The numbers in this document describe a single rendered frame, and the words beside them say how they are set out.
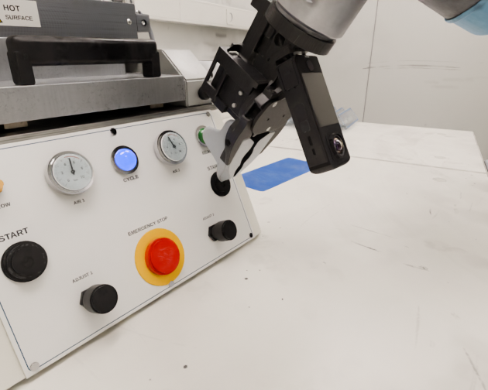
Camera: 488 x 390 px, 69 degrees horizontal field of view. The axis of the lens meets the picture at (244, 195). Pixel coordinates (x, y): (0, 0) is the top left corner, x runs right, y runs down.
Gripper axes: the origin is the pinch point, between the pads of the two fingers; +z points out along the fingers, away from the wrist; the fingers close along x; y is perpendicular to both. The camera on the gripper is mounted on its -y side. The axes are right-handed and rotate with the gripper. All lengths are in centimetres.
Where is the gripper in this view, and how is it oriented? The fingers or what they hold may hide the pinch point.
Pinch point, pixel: (229, 176)
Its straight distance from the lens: 45.5
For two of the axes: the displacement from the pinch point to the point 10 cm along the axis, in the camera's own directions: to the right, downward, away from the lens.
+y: -6.4, -7.2, 2.6
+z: -4.4, 6.3, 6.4
